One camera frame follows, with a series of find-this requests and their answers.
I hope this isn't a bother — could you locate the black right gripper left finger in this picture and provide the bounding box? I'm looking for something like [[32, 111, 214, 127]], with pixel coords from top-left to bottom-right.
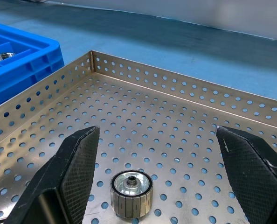
[[3, 125, 101, 224]]

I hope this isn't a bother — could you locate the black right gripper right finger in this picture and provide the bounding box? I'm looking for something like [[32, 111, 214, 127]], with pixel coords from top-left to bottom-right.
[[215, 125, 277, 224]]

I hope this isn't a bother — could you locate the blue compartment tray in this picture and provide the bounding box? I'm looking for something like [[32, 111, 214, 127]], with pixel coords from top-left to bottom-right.
[[0, 21, 65, 110]]

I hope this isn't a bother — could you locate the perforated metal tray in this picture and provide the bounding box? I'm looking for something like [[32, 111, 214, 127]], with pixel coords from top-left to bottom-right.
[[0, 50, 277, 224]]

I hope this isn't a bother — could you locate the white backdrop panel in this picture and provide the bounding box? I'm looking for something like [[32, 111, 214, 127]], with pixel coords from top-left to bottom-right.
[[31, 0, 277, 43]]

